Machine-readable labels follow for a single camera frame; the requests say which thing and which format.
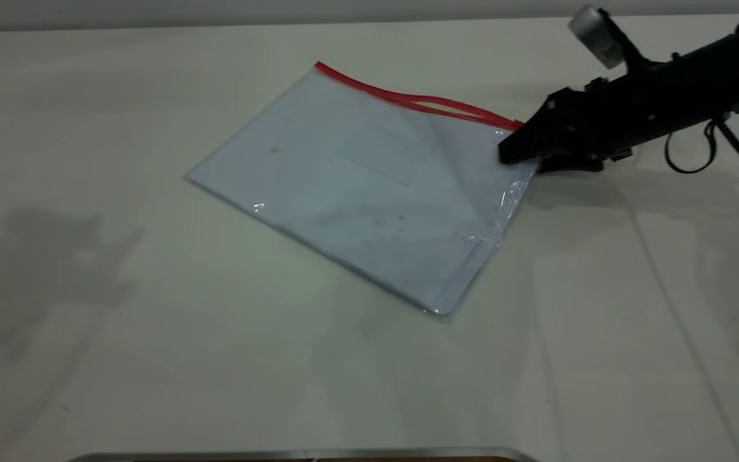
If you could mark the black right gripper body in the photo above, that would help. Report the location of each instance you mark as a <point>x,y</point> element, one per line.
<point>620,112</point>

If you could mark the clear plastic zipper bag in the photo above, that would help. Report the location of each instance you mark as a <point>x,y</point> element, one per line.
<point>356,192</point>

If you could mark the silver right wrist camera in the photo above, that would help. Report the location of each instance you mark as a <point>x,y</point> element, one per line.
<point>594,32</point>

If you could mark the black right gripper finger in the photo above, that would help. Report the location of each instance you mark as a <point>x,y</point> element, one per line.
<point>571,164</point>
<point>543,131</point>

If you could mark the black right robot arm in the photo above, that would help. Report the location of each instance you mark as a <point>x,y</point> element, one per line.
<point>729,70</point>

